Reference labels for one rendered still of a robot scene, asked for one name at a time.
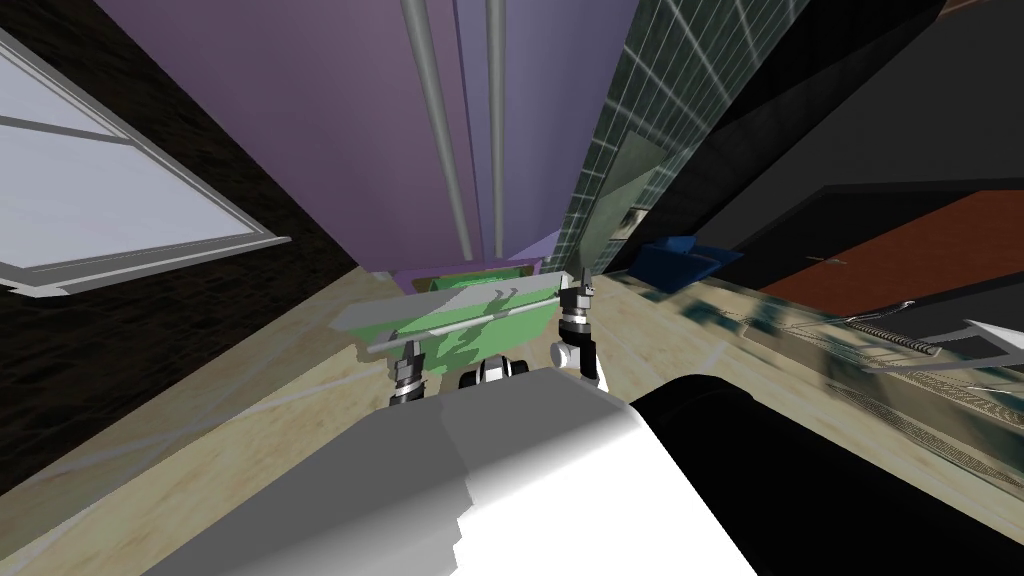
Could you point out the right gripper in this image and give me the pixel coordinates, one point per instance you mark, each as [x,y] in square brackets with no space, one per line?
[576,305]

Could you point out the brown cabinet door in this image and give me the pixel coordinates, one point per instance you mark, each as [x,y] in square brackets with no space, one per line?
[904,256]

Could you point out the white framed window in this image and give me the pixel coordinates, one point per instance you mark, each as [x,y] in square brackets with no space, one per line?
[88,200]

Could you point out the grey and green fridge drawer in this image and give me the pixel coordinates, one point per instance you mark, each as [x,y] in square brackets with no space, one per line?
[448,308]

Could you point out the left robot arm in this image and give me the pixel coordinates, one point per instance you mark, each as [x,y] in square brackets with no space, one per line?
[406,392]

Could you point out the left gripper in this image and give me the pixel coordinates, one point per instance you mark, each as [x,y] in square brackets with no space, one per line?
[410,370]

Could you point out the blue box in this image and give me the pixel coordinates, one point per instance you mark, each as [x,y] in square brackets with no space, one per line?
[676,260]

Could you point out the purple fridge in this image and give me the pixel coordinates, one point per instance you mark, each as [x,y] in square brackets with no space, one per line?
[320,120]

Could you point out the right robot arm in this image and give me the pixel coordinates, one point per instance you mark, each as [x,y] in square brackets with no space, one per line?
[800,480]

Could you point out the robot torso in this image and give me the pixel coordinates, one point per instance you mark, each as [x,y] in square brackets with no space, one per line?
[496,480]

